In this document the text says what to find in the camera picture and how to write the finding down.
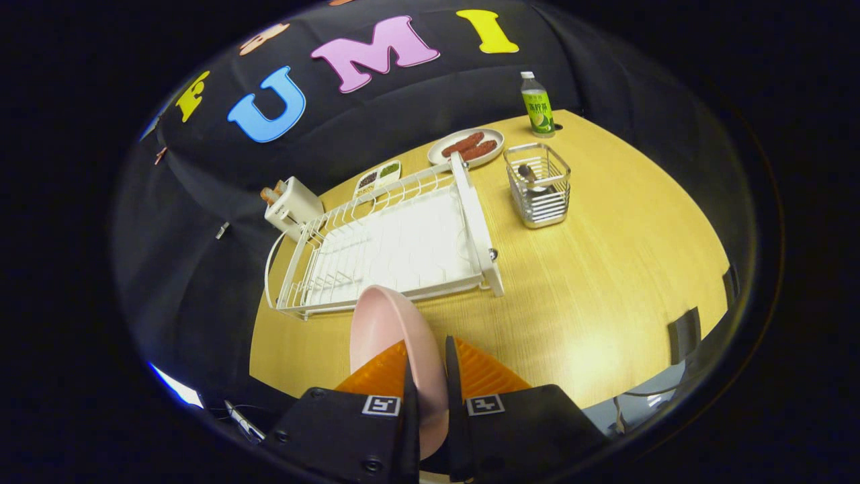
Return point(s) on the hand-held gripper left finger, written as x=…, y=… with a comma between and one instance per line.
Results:
x=336, y=430

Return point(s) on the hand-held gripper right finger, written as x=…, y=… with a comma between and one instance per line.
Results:
x=531, y=430

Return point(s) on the pink plate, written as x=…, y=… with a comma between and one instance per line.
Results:
x=386, y=323

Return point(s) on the dark metal spoon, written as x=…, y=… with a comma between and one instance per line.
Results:
x=527, y=175

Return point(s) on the white plate with sausages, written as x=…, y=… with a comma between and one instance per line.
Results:
x=440, y=156

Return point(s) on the bright monitor screen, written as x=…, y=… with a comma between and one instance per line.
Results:
x=176, y=388

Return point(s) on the white clip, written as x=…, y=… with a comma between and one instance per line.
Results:
x=222, y=230

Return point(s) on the white toaster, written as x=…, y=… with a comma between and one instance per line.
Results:
x=299, y=202

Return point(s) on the toast slice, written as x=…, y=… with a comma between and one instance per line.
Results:
x=268, y=196
x=279, y=187

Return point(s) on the white divided tray with beans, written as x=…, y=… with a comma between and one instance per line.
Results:
x=383, y=171

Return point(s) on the brown sausage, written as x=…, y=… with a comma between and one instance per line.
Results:
x=480, y=149
x=463, y=144

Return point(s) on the green drink bottle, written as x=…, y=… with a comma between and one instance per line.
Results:
x=537, y=107

